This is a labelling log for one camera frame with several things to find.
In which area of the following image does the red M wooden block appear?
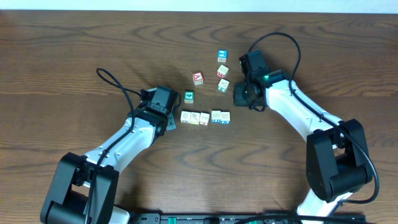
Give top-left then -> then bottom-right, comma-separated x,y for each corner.
216,65 -> 229,78

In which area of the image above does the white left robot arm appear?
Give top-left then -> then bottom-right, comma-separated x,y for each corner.
40,102 -> 175,223

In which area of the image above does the red U 8 wooden block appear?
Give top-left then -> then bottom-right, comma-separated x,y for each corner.
211,110 -> 221,123

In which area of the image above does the blue top wooden block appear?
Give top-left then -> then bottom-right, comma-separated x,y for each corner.
217,50 -> 228,63

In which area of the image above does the green side wooden block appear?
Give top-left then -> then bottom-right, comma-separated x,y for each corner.
217,78 -> 229,93

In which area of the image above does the green 4 wooden block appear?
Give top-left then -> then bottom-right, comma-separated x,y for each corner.
184,91 -> 195,104

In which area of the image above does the number 0 wooden block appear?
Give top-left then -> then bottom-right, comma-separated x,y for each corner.
180,111 -> 191,123

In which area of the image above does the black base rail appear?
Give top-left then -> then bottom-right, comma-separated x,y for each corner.
127,213 -> 367,224

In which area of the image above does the number 3 wooden block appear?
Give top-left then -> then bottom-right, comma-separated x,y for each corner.
199,113 -> 210,126

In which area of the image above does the letter B wooden block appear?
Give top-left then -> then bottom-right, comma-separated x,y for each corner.
220,111 -> 231,124

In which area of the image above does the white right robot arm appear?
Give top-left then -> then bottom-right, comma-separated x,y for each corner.
234,70 -> 380,223

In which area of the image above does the red A wooden block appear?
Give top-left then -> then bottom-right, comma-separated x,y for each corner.
192,72 -> 204,85

